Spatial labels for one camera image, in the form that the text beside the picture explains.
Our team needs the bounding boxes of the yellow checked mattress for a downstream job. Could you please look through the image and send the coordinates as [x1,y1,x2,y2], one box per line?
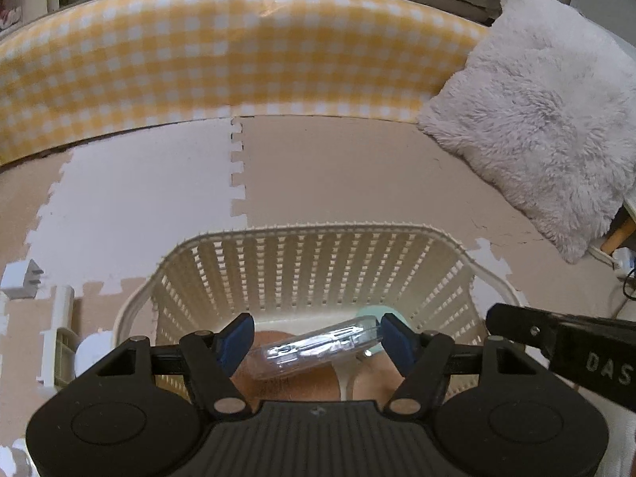
[0,0,493,166]

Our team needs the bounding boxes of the cream plastic basket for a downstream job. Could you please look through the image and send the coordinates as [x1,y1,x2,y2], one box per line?
[115,223,530,403]

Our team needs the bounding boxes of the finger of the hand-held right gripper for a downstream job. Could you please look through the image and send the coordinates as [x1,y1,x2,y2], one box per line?
[486,302,560,371]

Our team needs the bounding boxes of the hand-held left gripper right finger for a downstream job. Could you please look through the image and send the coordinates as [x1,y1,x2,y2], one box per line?
[382,310,562,421]

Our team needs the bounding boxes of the white charger plug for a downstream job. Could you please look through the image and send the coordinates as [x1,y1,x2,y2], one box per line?
[1,260,47,300]

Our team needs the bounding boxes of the wooden furniture leg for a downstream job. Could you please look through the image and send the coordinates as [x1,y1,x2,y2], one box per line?
[600,217,636,255]

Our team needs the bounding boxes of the fluffy white pillow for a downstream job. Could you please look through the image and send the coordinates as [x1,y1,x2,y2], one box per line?
[416,0,636,265]

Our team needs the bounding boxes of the white foam mat tile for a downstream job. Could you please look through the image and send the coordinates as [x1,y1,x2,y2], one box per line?
[25,118,249,299]
[467,238,512,284]

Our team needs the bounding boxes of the teal round disc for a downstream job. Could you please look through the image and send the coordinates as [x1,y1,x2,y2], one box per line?
[355,306,414,359]

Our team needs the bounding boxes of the round wooden lid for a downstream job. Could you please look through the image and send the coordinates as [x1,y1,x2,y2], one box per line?
[233,330,398,403]

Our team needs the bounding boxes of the clear plastic box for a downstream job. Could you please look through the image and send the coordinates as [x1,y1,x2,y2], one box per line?
[247,314,386,383]

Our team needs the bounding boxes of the white folding handheld device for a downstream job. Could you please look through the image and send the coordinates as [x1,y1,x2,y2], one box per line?
[42,285,117,393]

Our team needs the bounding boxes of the white power strip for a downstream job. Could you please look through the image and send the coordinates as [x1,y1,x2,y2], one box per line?
[589,246,636,280]

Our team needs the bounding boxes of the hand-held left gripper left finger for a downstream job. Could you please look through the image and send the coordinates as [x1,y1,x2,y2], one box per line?
[74,313,255,421]

